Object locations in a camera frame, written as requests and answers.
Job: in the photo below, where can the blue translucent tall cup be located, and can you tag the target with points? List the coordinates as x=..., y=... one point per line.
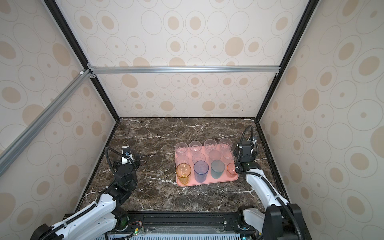
x=201, y=169

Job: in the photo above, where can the clear tall faceted glass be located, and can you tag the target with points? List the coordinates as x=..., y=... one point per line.
x=225, y=145

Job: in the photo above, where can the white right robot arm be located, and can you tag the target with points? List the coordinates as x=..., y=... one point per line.
x=267, y=195

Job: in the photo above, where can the clear small round glass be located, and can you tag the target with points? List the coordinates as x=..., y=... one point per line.
x=215, y=155

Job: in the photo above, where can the black corner frame post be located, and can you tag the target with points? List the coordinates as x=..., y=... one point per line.
x=302, y=25

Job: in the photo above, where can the aluminium frame rail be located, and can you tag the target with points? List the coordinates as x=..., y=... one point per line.
x=14, y=150
x=185, y=70

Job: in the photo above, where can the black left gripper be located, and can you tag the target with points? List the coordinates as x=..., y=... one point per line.
x=136, y=162

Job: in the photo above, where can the pink translucent tumbler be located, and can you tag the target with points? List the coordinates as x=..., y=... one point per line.
x=231, y=170

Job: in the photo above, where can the aluminium frame rail back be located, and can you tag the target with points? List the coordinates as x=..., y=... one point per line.
x=185, y=70

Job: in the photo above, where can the pink plastic tray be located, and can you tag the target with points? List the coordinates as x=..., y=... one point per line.
x=225, y=177

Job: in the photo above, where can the clear wide faceted tumbler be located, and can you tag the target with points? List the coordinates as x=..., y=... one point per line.
x=182, y=159

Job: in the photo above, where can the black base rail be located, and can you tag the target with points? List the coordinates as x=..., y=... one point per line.
x=234, y=221

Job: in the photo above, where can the clear large wide glass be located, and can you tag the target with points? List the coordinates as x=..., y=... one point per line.
x=198, y=157

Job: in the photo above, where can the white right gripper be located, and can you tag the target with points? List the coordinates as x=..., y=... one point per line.
x=254, y=157

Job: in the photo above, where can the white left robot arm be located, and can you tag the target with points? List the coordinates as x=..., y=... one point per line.
x=105, y=213

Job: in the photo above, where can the green translucent cup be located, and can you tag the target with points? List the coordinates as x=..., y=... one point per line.
x=217, y=169

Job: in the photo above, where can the black left corner post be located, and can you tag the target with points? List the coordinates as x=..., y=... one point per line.
x=59, y=18

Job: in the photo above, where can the yellow translucent tall glass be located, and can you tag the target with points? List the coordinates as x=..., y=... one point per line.
x=183, y=172

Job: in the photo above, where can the clear faceted short tumbler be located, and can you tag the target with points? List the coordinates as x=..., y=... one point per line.
x=210, y=145

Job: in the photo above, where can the clear ribbed small glass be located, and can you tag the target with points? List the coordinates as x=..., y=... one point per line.
x=195, y=147

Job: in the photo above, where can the aluminium frame rail left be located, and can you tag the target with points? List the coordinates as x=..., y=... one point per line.
x=14, y=150

